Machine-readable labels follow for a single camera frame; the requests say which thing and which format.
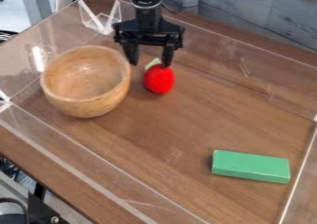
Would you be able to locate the green rectangular block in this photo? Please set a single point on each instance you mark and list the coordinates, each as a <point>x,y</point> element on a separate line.
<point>248,166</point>

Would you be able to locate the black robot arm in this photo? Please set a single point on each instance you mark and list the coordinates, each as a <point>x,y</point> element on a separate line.
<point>148,29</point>

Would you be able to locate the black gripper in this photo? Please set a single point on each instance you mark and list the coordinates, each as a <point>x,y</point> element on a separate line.
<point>148,29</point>

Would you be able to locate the clear acrylic corner bracket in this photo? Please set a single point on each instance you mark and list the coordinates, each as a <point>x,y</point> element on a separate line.
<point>100,22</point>

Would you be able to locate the black clamp under table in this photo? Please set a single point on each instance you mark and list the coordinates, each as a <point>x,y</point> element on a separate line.
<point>32,213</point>

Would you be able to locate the clear acrylic tray enclosure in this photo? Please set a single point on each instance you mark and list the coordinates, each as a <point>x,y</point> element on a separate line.
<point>133,167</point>

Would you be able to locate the wooden bowl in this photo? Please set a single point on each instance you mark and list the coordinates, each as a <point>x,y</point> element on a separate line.
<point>85,81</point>

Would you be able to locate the red felt fruit green leaf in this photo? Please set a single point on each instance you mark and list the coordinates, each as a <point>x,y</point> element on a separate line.
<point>157,78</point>

